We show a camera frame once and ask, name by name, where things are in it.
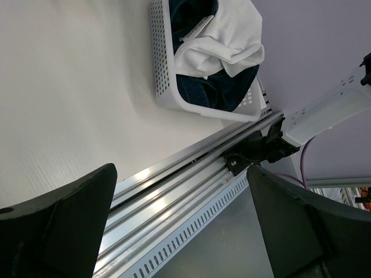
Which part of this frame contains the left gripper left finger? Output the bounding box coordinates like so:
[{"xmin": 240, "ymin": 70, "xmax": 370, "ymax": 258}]
[{"xmin": 1, "ymin": 163, "xmax": 117, "ymax": 277}]

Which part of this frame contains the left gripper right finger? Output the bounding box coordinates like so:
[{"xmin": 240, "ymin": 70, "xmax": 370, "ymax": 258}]
[{"xmin": 246, "ymin": 165, "xmax": 370, "ymax": 277}]

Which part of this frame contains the dark blue denim skirt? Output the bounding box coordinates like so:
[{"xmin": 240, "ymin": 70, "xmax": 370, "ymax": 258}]
[{"xmin": 169, "ymin": 1, "xmax": 260, "ymax": 112}]

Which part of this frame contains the white shirt garment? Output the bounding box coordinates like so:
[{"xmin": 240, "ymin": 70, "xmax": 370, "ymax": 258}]
[{"xmin": 174, "ymin": 1, "xmax": 264, "ymax": 78}]

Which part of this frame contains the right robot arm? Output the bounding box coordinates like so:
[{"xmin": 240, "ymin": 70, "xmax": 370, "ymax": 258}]
[{"xmin": 223, "ymin": 55, "xmax": 370, "ymax": 175}]

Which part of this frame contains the white plastic basket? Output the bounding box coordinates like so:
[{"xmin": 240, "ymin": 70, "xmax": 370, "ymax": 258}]
[{"xmin": 150, "ymin": 1, "xmax": 265, "ymax": 122}]

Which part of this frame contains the aluminium mounting rail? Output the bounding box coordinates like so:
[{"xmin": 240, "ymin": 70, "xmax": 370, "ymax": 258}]
[{"xmin": 93, "ymin": 112, "xmax": 283, "ymax": 277}]

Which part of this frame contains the white slotted cable duct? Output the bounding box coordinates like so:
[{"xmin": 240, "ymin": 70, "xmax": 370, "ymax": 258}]
[{"xmin": 111, "ymin": 172, "xmax": 249, "ymax": 277}]

